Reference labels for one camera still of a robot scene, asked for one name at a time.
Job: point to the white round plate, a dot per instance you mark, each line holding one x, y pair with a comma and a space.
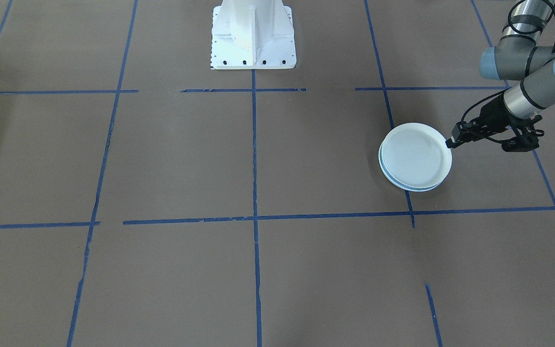
417, 155

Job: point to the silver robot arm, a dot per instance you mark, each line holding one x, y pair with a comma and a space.
537, 86

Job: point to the plain light blue plate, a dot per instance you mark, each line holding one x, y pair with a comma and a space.
381, 166

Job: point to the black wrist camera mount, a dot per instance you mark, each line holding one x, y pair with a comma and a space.
523, 140

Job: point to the white square base plate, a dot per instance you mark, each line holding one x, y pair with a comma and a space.
219, 61

